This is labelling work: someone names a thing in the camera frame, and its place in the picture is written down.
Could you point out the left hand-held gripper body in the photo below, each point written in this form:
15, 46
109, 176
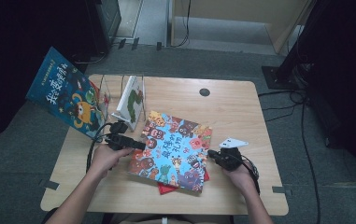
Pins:
118, 140

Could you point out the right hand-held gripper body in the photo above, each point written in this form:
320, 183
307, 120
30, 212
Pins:
230, 158

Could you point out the colourful animals picture book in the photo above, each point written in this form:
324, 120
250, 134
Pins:
172, 152

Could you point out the white caterpillar picture book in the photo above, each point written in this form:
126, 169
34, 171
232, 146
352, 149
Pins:
132, 99

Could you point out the clear acrylic book rack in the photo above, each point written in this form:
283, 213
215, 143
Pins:
118, 90

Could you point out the blue monster picture book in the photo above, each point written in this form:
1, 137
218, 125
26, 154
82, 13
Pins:
66, 93

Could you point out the person's left hand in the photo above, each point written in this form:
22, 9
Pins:
107, 160

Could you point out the person's right hand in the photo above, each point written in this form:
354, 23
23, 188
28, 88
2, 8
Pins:
241, 179

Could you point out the red book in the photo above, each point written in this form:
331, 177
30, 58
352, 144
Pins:
166, 189

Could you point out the grey tape strip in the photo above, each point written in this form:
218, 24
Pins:
50, 185
283, 190

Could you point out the dark floor equipment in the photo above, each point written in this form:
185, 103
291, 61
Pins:
82, 67

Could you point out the black metal stand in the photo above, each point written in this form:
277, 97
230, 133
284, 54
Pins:
278, 77

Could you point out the black tape strip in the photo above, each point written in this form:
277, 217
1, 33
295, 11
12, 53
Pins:
135, 43
159, 46
121, 43

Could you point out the black cabinet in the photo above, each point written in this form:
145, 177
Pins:
104, 25

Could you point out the dark curtain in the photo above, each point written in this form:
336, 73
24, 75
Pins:
347, 77
4, 46

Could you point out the light wooden partition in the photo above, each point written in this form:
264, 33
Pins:
244, 9

